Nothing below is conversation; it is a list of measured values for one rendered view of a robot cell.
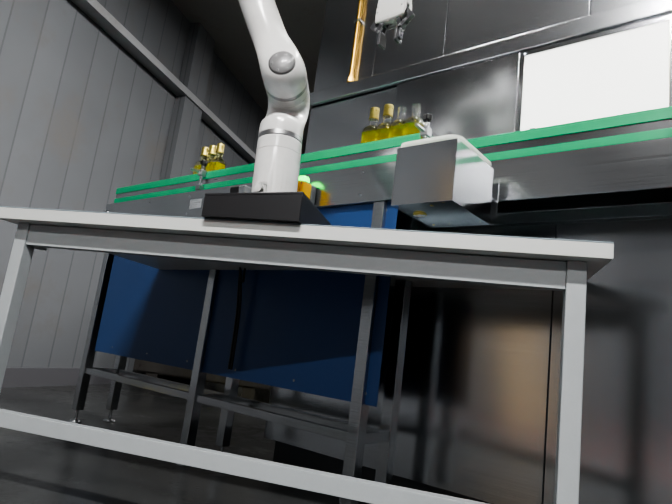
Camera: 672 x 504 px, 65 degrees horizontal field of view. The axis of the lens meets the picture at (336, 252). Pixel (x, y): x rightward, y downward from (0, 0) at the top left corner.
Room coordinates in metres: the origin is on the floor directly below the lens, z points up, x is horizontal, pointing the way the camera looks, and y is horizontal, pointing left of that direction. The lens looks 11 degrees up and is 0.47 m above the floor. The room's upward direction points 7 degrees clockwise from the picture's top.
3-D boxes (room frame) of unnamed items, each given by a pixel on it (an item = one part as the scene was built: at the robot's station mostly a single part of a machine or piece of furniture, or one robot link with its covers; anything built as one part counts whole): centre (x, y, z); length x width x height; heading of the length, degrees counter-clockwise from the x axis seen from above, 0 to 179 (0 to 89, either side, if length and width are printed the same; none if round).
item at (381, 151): (2.04, 0.47, 1.09); 1.75 x 0.01 x 0.08; 50
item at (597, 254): (1.98, -0.01, 0.73); 1.58 x 1.52 x 0.04; 74
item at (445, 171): (1.34, -0.28, 0.92); 0.27 x 0.17 x 0.15; 140
